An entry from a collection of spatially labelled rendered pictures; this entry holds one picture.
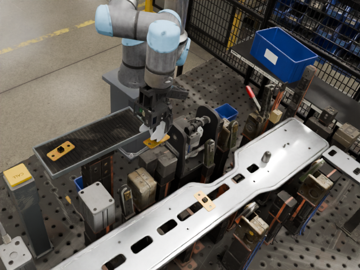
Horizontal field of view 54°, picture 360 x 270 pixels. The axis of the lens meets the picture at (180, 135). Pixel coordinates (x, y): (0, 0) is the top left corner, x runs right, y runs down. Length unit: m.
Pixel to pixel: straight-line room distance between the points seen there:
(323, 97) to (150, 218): 1.08
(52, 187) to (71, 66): 2.04
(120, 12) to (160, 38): 0.17
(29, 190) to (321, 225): 1.24
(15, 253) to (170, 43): 0.71
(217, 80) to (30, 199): 1.48
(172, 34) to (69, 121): 2.21
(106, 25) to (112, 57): 2.72
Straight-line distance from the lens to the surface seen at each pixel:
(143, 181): 1.18
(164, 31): 0.82
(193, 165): 1.40
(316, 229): 1.74
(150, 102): 0.93
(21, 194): 1.16
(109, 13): 0.95
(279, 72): 1.87
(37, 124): 2.97
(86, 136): 1.21
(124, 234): 1.17
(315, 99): 1.83
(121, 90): 1.48
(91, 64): 3.57
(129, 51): 1.42
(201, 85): 2.24
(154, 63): 0.86
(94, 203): 1.10
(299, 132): 1.65
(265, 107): 1.50
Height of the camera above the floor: 2.03
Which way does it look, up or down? 45 degrees down
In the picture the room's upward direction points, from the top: 10 degrees clockwise
